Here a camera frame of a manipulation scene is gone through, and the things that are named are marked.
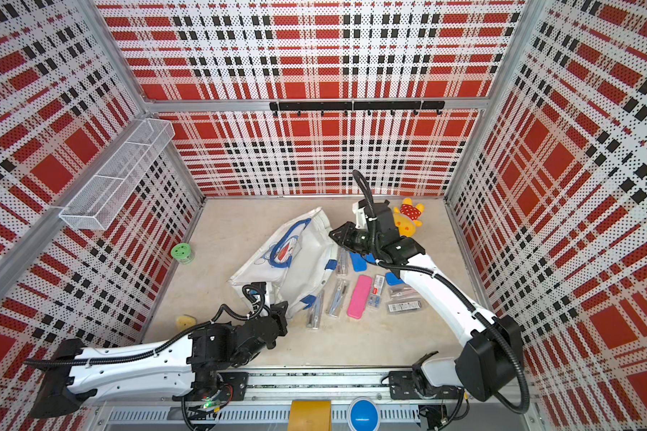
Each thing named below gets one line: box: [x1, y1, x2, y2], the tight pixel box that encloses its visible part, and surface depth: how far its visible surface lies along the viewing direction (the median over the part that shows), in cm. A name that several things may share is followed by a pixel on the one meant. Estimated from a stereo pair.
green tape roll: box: [170, 242, 195, 265], surface depth 100 cm
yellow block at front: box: [287, 399, 333, 431], surface depth 72 cm
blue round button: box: [346, 396, 381, 431], surface depth 69 cm
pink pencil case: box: [346, 274, 373, 320], surface depth 93 cm
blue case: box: [349, 251, 368, 273], surface depth 100 cm
